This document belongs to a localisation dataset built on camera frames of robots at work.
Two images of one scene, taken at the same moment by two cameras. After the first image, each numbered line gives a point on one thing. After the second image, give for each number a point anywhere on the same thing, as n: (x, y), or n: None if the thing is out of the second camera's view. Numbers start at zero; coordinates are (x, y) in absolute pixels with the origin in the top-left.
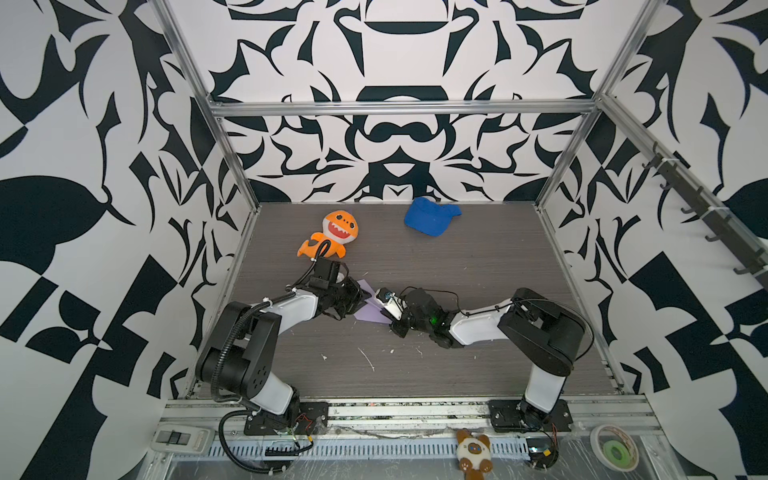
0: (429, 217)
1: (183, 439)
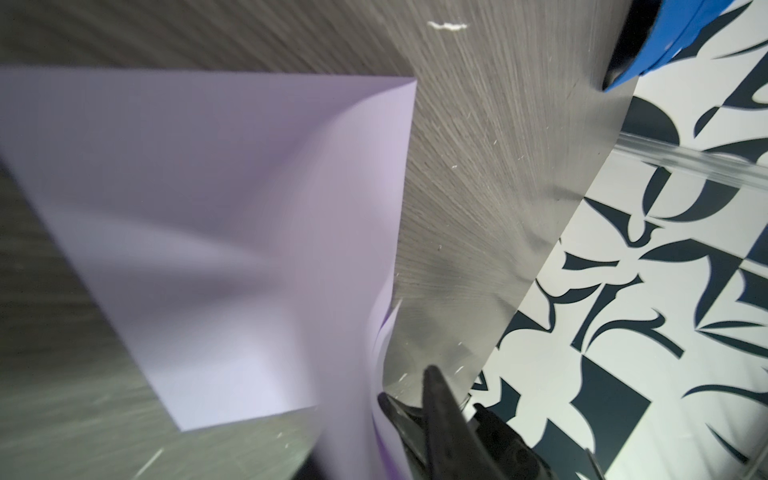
0: (655, 30)
1: None
